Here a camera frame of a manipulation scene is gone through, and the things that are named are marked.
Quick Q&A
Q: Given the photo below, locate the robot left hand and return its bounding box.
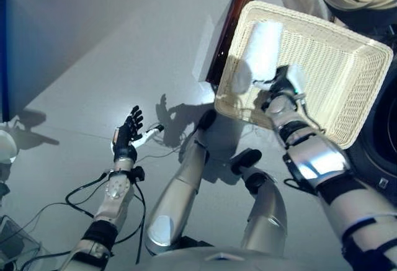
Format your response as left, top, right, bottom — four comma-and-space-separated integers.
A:
110, 105, 164, 162

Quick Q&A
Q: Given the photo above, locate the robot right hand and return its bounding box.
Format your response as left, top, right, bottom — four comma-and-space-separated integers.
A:
252, 64, 308, 98

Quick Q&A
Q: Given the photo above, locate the white cloth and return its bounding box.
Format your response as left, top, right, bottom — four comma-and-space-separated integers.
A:
234, 21, 285, 95

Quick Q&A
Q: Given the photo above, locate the grey front-load washing machine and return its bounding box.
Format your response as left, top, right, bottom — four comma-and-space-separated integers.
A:
347, 25, 397, 207

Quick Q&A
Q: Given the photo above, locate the cream woven basket tray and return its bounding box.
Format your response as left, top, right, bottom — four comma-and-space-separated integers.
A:
213, 0, 394, 150

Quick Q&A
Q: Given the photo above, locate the silver robot left leg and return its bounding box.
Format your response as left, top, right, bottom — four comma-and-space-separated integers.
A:
144, 109, 218, 256

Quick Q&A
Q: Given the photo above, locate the silver robot leg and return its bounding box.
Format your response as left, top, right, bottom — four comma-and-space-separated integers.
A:
231, 148, 291, 258
144, 109, 218, 256

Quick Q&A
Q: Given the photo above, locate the brown transparent stool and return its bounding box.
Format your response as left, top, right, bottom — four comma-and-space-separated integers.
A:
198, 0, 255, 86

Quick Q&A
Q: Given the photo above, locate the white rounded object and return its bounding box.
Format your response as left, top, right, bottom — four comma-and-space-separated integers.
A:
0, 120, 18, 197

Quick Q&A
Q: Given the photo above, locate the silver robot right leg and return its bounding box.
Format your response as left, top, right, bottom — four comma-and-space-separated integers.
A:
231, 148, 291, 258

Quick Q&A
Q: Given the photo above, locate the blue upright panel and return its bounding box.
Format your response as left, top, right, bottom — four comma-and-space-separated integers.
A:
0, 0, 10, 123

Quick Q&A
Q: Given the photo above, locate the clear plastic box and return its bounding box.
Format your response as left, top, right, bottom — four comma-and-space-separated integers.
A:
0, 215, 43, 271

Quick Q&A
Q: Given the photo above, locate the grey robot torso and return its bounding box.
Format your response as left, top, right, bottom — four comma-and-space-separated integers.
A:
151, 246, 351, 271

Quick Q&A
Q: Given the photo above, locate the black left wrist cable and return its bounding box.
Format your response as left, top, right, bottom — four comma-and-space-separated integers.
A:
65, 167, 147, 265

